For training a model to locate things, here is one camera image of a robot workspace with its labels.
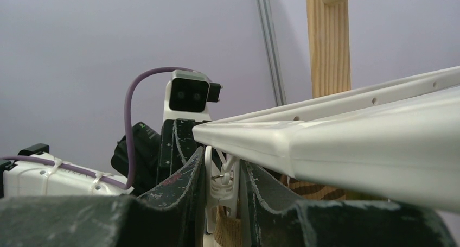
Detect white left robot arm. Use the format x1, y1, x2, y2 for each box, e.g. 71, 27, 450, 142
1, 119, 198, 198

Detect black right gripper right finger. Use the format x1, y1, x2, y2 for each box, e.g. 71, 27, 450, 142
239, 161, 456, 246

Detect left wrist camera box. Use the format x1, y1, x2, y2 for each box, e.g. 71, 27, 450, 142
163, 69, 222, 122

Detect left wooden rack post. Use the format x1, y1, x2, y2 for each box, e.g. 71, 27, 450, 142
306, 0, 351, 98

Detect white clip drying hanger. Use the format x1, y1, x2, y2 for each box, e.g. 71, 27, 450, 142
193, 67, 459, 212

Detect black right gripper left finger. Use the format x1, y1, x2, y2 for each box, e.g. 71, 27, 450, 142
1, 147, 205, 246

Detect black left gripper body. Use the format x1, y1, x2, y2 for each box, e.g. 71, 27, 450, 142
156, 119, 201, 184

